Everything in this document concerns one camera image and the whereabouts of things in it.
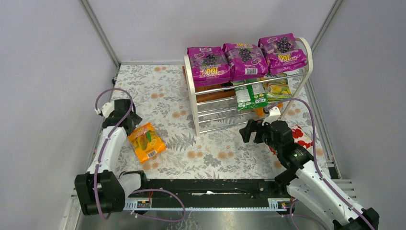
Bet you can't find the orange mango candy bag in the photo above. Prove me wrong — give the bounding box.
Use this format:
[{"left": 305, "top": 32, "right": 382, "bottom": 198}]
[{"left": 128, "top": 123, "right": 166, "bottom": 164}]

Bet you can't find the green candy bag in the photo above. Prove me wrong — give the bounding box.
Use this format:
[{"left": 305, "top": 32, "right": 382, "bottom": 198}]
[{"left": 231, "top": 78, "right": 269, "bottom": 111}]

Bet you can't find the purple candy bag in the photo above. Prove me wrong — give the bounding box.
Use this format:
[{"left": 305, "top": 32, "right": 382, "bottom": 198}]
[
  {"left": 222, "top": 43, "right": 268, "bottom": 81},
  {"left": 258, "top": 33, "right": 307, "bottom": 75},
  {"left": 187, "top": 46, "right": 231, "bottom": 87}
]

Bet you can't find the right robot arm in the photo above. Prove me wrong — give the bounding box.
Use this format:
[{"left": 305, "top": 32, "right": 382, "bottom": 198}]
[{"left": 239, "top": 119, "right": 380, "bottom": 230}]

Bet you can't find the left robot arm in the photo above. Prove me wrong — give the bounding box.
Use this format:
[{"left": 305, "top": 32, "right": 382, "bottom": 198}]
[{"left": 74, "top": 99, "right": 145, "bottom": 218}]

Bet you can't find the orange bag under shelf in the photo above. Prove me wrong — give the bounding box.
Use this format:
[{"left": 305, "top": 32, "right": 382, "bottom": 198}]
[{"left": 254, "top": 102, "right": 283, "bottom": 117}]

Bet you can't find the white metal shelf rack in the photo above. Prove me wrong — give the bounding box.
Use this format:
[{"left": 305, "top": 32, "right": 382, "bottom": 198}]
[{"left": 183, "top": 37, "right": 314, "bottom": 136}]

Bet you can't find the green yellow bag on shelf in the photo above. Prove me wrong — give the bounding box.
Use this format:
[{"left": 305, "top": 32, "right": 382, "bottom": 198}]
[{"left": 262, "top": 78, "right": 292, "bottom": 102}]

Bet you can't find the red white floral bag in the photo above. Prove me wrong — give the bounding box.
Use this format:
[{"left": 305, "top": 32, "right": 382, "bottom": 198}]
[{"left": 268, "top": 125, "right": 316, "bottom": 156}]

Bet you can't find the orange wooden divider tray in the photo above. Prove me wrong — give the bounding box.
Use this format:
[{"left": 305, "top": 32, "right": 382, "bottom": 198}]
[{"left": 182, "top": 65, "right": 237, "bottom": 104}]

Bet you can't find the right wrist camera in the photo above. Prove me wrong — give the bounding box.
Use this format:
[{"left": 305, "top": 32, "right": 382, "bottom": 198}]
[{"left": 262, "top": 106, "right": 281, "bottom": 126}]

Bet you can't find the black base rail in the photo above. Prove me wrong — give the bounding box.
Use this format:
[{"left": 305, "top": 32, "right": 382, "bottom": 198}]
[{"left": 125, "top": 177, "right": 293, "bottom": 211}]

